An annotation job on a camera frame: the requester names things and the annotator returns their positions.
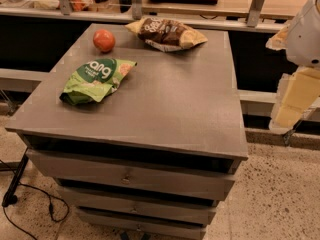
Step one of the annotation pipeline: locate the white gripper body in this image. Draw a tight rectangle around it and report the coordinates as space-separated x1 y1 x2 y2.
286 0 320 68

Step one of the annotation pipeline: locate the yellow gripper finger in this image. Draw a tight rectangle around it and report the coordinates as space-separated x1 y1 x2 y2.
269 66 320 131
266 25 289 51

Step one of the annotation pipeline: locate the green rice chip bag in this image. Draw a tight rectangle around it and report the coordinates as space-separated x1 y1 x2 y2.
60 58 137 105

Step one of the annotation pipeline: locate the brown yellow chip bag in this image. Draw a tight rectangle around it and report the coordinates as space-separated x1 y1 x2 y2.
126 17 208 52

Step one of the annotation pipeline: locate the grey drawer cabinet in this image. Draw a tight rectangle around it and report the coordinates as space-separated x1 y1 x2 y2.
8 25 247 240

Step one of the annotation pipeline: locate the red orange apple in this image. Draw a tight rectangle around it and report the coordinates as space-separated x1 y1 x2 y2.
93 29 115 53

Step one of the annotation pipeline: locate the black stand leg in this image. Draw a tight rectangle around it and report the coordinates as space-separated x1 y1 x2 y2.
0 154 29 208

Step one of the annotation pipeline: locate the metal shelf bracket right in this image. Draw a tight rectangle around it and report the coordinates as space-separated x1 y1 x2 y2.
246 0 265 27

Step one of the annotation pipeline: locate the metal shelf bracket middle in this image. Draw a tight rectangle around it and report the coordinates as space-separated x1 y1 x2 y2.
131 0 142 20

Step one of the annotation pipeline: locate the black floor cable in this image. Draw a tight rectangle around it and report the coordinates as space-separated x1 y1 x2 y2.
0 159 71 240

